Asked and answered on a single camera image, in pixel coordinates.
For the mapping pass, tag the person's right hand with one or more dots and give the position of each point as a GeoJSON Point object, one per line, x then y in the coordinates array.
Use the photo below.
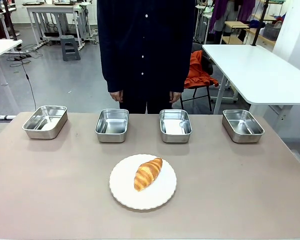
{"type": "Point", "coordinates": [115, 96]}

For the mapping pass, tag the person's left hand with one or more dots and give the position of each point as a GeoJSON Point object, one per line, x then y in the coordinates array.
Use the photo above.
{"type": "Point", "coordinates": [175, 97]}

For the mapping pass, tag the golden brown croissant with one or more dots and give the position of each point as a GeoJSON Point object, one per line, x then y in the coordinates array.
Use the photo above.
{"type": "Point", "coordinates": [147, 173]}

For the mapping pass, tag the person's right forearm navy sleeve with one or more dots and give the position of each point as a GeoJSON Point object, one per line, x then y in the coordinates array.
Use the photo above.
{"type": "Point", "coordinates": [112, 72]}

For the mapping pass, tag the person's left forearm navy sleeve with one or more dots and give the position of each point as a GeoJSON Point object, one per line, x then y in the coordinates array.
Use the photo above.
{"type": "Point", "coordinates": [178, 72]}

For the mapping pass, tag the stainless steel rectangular container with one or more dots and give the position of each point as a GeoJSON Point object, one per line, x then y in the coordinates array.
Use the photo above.
{"type": "Point", "coordinates": [112, 127]}
{"type": "Point", "coordinates": [175, 127]}
{"type": "Point", "coordinates": [242, 127]}
{"type": "Point", "coordinates": [46, 120]}

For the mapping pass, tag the orange jacket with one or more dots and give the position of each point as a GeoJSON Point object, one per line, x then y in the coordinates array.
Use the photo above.
{"type": "Point", "coordinates": [198, 75]}

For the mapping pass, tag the black chair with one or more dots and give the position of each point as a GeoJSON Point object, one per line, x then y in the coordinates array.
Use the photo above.
{"type": "Point", "coordinates": [206, 65]}

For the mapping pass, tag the person in dark navy shirt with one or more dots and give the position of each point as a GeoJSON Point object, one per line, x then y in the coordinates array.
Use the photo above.
{"type": "Point", "coordinates": [145, 50]}

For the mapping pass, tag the grey plastic step stool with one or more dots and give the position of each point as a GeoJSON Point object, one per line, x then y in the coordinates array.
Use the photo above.
{"type": "Point", "coordinates": [70, 47]}

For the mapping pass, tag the large white table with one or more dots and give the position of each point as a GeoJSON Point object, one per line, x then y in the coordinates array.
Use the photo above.
{"type": "Point", "coordinates": [255, 70]}

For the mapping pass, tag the wooden shelf rack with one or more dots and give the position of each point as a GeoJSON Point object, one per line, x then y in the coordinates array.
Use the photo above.
{"type": "Point", "coordinates": [236, 25]}

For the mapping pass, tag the purple hanging garments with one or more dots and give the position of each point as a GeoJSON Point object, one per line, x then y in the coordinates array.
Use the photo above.
{"type": "Point", "coordinates": [221, 12]}

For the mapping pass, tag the white scalloped plate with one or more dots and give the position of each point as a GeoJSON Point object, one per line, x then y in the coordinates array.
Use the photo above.
{"type": "Point", "coordinates": [126, 196]}

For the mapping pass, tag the white workbench desk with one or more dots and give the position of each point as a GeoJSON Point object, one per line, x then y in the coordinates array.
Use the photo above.
{"type": "Point", "coordinates": [55, 10]}

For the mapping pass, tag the black stand pole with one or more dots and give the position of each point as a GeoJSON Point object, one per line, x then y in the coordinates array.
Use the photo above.
{"type": "Point", "coordinates": [260, 22]}
{"type": "Point", "coordinates": [10, 20]}

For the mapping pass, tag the grey storage basket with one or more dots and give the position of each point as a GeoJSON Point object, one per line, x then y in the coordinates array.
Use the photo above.
{"type": "Point", "coordinates": [271, 32]}

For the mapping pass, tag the white table with metal leg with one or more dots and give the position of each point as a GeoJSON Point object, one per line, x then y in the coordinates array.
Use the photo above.
{"type": "Point", "coordinates": [0, 48]}

